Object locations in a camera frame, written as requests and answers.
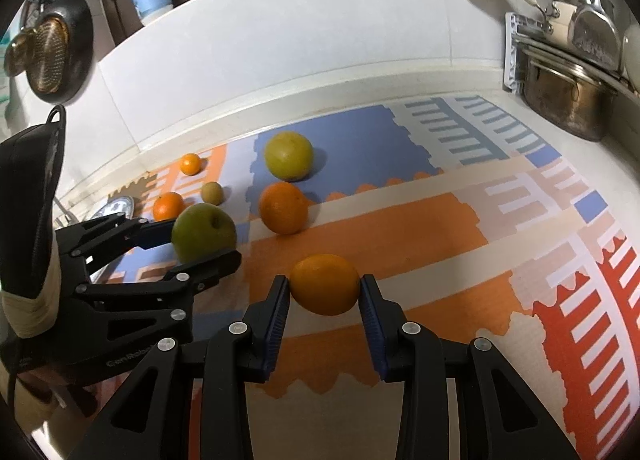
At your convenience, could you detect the white dish rack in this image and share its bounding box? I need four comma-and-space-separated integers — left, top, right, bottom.
502, 11, 556, 93

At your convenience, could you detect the colourful patterned mat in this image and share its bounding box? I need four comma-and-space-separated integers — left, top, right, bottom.
107, 95, 640, 460

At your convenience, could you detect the large yellow citrus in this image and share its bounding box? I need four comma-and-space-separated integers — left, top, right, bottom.
263, 131, 315, 183

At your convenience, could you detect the green apple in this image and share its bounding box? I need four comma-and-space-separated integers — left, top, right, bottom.
171, 203, 238, 265

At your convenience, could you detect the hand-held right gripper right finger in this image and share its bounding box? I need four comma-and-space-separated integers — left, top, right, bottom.
357, 274, 581, 460

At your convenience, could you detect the black hanging pan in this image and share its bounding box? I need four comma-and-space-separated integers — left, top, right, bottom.
24, 0, 95, 105

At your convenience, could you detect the blue patterned white plate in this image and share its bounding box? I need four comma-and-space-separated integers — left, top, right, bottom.
87, 195, 137, 228

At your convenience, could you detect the large orange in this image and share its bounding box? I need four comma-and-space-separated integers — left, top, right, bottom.
258, 182, 310, 235
289, 253, 361, 317

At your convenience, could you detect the beige tape wrap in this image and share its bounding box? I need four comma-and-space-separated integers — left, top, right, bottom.
0, 250, 63, 339

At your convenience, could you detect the stainless steel pot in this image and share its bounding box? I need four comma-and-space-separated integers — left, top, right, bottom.
520, 47, 621, 142

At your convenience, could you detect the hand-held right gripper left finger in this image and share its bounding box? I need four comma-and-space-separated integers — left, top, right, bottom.
67, 275, 292, 460

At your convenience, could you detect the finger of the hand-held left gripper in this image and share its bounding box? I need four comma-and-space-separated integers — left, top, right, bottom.
75, 248, 243, 341
55, 213, 176, 285

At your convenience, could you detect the brass mesh strainer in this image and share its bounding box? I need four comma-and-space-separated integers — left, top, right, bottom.
4, 20, 70, 93

